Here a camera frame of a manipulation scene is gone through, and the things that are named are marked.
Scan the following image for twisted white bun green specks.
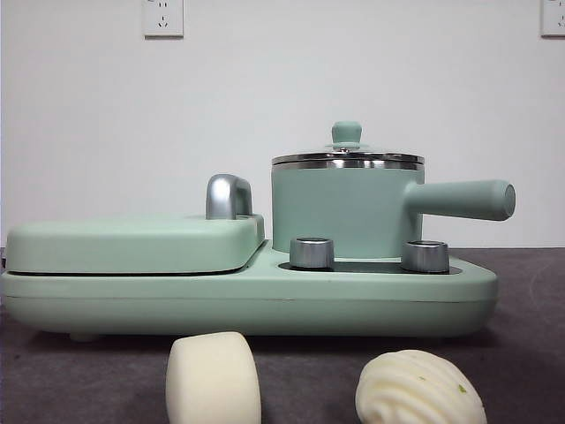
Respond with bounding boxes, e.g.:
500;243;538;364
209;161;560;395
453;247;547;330
355;349;489;424

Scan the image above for white wall socket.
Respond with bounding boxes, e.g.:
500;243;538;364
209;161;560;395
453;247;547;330
141;0;185;39
540;0;565;38

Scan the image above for mint green griddle lid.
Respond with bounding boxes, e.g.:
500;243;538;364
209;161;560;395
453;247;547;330
4;213;266;274

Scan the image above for silver griddle lid handle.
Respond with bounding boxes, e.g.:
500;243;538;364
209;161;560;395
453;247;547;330
205;174;253;221

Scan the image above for mint green breakfast machine base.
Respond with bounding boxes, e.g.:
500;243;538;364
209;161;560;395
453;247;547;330
0;240;500;344

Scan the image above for silver control knob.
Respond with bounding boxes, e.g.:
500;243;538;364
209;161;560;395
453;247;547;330
401;240;450;271
289;237;335;269

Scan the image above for smooth white steamed bun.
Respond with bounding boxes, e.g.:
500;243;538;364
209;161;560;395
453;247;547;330
165;331;262;424

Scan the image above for mint green pot with handle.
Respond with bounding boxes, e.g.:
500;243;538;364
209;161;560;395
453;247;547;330
269;159;517;260

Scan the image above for glass pot lid green knob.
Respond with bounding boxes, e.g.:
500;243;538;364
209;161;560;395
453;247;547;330
271;121;426;165

